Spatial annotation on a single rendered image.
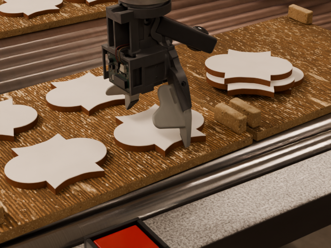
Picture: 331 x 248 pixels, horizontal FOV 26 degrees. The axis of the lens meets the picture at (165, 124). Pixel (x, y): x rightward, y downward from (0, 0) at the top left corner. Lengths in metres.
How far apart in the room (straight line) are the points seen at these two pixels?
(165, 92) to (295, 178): 0.22
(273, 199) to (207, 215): 0.10
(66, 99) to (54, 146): 0.15
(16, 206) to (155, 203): 0.18
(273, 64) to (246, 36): 0.22
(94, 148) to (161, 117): 0.11
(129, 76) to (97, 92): 0.22
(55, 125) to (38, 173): 0.16
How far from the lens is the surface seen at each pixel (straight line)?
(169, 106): 0.98
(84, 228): 0.90
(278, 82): 1.19
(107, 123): 1.09
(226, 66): 1.21
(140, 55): 0.95
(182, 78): 0.98
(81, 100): 1.14
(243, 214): 0.93
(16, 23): 1.52
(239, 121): 1.06
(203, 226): 0.91
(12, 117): 1.11
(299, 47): 1.39
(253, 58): 1.24
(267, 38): 1.43
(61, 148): 1.01
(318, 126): 1.16
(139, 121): 1.07
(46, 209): 0.91
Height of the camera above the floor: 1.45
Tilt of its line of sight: 28 degrees down
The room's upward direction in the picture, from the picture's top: straight up
